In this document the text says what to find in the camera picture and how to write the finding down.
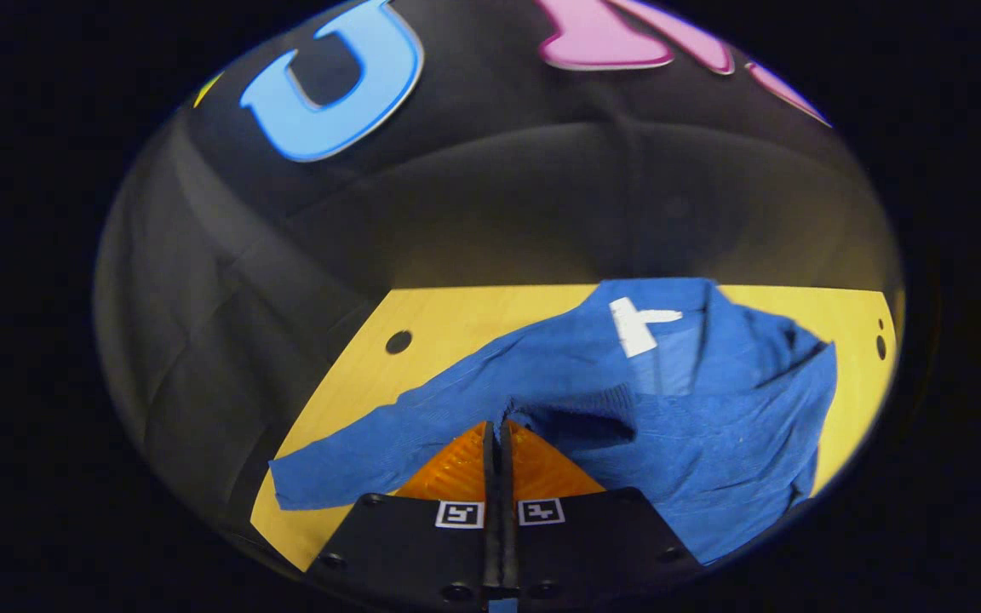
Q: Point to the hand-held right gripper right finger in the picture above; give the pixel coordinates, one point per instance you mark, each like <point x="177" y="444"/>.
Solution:
<point x="593" y="553"/>

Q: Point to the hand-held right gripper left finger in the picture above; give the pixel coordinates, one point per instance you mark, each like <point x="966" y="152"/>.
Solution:
<point x="422" y="553"/>

